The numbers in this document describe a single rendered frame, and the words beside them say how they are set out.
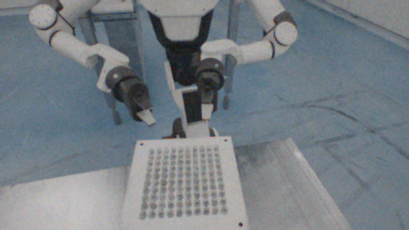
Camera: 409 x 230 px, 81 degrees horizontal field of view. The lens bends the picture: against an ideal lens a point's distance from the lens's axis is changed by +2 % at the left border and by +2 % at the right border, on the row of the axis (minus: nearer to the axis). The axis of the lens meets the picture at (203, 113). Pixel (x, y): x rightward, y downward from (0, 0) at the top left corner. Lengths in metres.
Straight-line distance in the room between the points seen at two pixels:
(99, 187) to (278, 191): 0.44
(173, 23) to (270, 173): 0.60
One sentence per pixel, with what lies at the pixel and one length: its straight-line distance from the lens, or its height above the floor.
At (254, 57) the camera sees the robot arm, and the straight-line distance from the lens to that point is 0.85.
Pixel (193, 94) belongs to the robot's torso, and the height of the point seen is 0.79.
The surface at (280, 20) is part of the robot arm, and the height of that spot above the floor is 1.13.
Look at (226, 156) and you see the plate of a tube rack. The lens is 0.59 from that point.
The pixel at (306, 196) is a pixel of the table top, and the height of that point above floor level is 0.90.
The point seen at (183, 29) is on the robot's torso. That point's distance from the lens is 0.93.
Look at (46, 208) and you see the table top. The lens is 0.69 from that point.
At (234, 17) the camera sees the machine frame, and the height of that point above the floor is 0.84.
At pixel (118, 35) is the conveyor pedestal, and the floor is 0.70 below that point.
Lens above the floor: 1.42
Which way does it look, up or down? 41 degrees down
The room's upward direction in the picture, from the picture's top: straight up
